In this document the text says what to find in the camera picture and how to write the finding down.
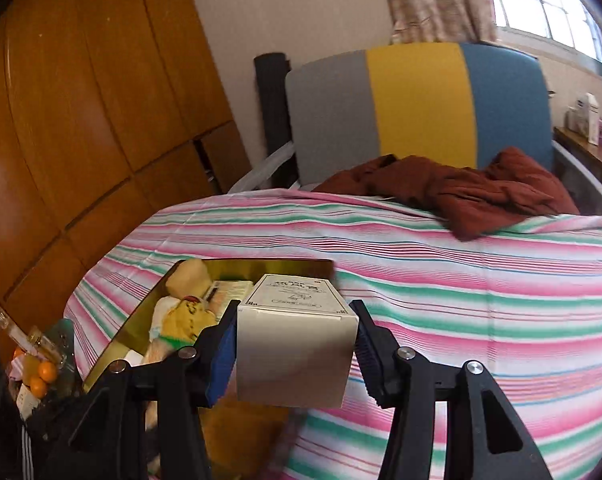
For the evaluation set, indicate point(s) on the wooden wardrobe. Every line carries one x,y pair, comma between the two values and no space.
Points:
81,110

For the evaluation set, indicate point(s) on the maroon cloth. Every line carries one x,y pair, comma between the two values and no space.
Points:
461,195

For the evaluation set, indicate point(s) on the pale cream snack packet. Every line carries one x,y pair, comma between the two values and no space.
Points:
140,356

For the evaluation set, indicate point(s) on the wooden desk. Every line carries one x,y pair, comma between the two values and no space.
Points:
596,157

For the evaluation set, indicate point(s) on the white box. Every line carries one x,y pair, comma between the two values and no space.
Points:
576,116

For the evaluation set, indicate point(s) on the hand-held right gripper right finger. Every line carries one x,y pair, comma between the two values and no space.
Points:
373,360

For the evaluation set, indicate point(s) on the orange fruit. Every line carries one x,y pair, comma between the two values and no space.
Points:
37,386
46,371

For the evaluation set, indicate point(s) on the yellow snack packet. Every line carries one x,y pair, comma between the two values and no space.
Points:
186,322

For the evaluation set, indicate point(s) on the cream cardboard box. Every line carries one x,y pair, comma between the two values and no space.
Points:
296,355

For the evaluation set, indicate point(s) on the green glass side table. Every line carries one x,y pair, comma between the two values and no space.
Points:
63,335

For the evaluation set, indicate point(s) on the glass bottle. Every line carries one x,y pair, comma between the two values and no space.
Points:
43,344

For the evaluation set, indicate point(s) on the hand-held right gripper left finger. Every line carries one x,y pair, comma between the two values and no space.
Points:
221,360

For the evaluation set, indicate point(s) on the yellow fruit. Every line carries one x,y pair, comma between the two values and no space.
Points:
29,367

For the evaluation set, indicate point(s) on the white carton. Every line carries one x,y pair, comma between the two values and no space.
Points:
592,117

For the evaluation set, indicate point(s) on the pink green striped bed sheet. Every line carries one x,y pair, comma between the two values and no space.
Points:
456,310

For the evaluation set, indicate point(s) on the clear plastic tube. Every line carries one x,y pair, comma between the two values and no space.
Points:
8,325

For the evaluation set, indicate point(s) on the beige patterned curtain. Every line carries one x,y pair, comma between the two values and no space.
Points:
436,0

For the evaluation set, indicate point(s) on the gold metal tin box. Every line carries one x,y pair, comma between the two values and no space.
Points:
236,440

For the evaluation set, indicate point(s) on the cracker packet with green edge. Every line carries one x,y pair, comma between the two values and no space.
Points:
231,291

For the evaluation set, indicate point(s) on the grey metal bed rail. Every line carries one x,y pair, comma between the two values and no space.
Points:
588,180

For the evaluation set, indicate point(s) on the beige round snack packet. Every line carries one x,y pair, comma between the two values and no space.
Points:
188,280

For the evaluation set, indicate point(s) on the white wrapped bed rail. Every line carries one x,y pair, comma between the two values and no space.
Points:
261,170

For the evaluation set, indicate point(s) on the grey yellow blue headboard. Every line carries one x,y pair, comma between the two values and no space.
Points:
416,110

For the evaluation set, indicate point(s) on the window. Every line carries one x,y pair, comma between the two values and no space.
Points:
541,0

